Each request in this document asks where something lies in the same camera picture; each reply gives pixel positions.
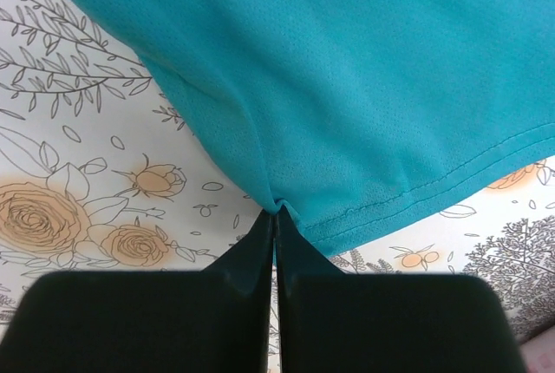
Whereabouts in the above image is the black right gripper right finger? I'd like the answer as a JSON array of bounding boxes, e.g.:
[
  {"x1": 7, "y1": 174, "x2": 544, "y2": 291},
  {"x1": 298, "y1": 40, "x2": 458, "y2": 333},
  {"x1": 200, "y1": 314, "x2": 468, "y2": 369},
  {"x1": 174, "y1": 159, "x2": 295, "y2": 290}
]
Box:
[{"x1": 275, "y1": 210, "x2": 525, "y2": 373}]

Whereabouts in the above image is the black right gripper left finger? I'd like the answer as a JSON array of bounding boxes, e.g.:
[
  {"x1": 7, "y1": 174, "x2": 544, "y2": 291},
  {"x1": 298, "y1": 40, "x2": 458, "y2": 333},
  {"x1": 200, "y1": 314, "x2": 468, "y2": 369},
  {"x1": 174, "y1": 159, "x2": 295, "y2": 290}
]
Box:
[{"x1": 1, "y1": 213, "x2": 273, "y2": 372}]

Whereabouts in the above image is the teal t-shirt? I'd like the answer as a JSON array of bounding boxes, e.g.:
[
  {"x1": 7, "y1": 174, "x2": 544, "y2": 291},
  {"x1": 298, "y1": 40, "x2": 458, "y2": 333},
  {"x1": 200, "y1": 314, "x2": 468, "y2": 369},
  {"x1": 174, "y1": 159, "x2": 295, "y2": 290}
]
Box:
[{"x1": 72, "y1": 0, "x2": 554, "y2": 255}]

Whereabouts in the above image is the floral patterned table mat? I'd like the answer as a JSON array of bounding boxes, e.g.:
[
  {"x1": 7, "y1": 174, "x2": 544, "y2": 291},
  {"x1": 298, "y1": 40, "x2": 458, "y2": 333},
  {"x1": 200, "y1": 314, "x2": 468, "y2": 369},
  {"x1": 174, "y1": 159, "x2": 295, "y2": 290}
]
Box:
[{"x1": 1, "y1": 0, "x2": 554, "y2": 372}]

